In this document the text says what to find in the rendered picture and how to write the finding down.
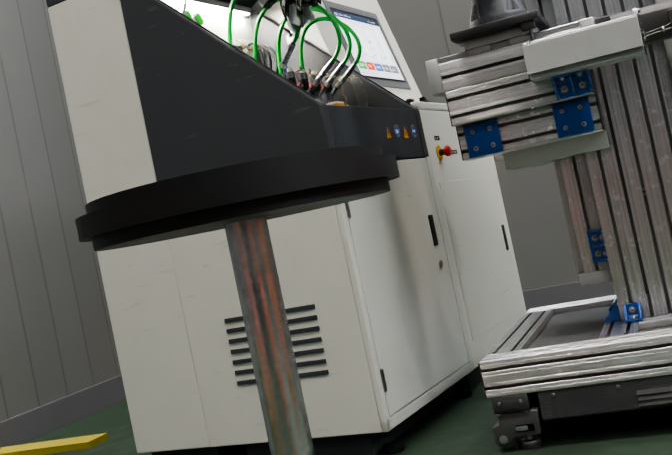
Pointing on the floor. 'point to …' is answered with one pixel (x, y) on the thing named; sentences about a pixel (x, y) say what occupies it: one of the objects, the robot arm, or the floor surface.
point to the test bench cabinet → (223, 418)
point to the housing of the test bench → (184, 410)
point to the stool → (248, 247)
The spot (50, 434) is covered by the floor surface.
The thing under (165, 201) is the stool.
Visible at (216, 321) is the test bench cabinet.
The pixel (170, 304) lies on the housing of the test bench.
